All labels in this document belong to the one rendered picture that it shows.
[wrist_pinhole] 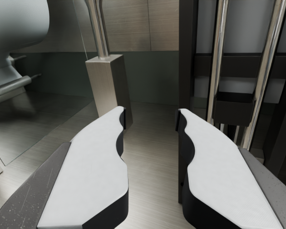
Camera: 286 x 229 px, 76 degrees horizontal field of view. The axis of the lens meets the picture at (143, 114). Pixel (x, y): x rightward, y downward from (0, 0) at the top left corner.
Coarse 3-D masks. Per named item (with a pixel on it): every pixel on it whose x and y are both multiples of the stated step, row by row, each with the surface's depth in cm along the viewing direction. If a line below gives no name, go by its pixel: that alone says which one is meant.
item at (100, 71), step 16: (96, 0) 49; (96, 16) 51; (96, 32) 53; (96, 48) 56; (96, 64) 55; (112, 64) 55; (96, 80) 58; (112, 80) 56; (96, 96) 62; (112, 96) 59; (128, 96) 67; (128, 112) 69; (128, 128) 70
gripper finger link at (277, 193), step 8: (240, 152) 8; (248, 152) 8; (248, 160) 8; (256, 160) 8; (256, 168) 8; (264, 168) 8; (256, 176) 7; (264, 176) 7; (272, 176) 7; (264, 184) 7; (272, 184) 7; (280, 184) 7; (264, 192) 7; (272, 192) 7; (280, 192) 7; (272, 200) 6; (280, 200) 6; (272, 208) 6; (280, 208) 6; (280, 216) 6
